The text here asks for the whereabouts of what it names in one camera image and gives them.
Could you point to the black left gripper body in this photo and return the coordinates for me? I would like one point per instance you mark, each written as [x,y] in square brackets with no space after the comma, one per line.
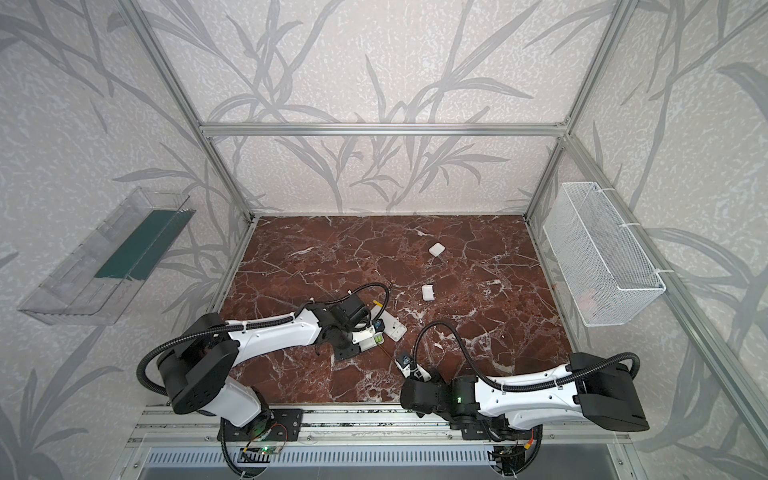
[349,346]

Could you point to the white air conditioner remote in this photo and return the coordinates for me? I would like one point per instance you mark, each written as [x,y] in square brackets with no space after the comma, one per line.
[364,339]

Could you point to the white remote control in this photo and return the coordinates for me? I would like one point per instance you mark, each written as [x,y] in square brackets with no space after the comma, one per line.
[395,330]

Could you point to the white battery cover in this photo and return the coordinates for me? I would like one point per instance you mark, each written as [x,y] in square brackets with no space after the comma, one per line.
[436,249]
[428,292]

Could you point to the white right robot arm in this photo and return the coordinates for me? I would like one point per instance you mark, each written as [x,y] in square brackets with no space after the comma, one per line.
[589,387]

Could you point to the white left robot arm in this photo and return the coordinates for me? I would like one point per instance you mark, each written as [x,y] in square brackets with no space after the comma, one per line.
[195,367]

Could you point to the pink object in basket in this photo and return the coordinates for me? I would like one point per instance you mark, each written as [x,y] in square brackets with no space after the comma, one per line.
[588,303]

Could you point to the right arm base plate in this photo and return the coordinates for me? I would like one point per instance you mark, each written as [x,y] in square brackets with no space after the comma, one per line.
[489,429]

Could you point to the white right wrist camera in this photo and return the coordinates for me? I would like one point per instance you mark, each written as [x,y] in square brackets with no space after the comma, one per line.
[410,369]

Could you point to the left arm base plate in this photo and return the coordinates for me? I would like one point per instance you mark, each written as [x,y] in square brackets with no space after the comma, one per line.
[279,425]

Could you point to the aluminium front rail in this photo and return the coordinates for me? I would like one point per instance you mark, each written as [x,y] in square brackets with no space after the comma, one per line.
[346,425]

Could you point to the clear plastic wall bin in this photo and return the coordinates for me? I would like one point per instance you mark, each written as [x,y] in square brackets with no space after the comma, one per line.
[94,285]

